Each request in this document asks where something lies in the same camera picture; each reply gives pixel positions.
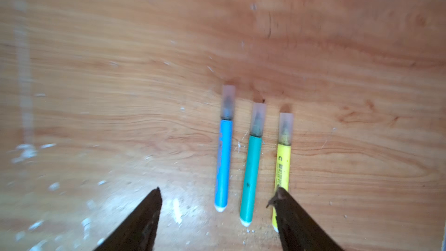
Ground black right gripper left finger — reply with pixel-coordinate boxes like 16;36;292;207
95;188;163;251

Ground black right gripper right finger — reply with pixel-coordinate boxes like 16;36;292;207
268;187;343;251

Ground yellow pen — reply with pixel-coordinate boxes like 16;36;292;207
271;143;292;233

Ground green pen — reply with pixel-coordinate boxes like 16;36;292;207
239;135;262;227

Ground blue pen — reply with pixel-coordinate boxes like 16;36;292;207
214;119;233;213

